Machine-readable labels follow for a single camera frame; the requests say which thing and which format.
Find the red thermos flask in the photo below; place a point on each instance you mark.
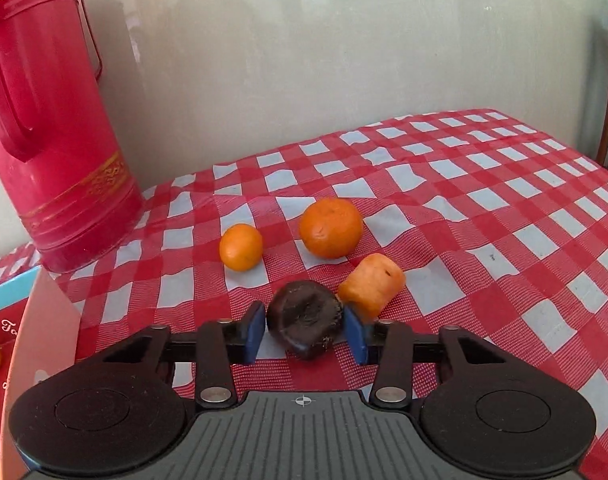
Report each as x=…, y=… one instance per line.
x=60, y=162

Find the orange carrot chunk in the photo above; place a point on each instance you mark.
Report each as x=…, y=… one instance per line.
x=371, y=286

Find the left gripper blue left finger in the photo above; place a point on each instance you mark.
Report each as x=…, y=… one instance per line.
x=213, y=348

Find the colourful cardboard box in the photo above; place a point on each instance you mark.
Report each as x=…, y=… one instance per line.
x=38, y=337

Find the small orange mandarin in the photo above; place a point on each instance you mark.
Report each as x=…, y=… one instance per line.
x=241, y=247

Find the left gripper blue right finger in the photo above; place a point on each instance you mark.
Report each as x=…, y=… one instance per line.
x=394, y=348

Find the large orange mandarin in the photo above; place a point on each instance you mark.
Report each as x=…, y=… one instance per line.
x=331, y=228

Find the dark mangosteen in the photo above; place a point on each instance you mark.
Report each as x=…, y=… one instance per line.
x=305, y=317

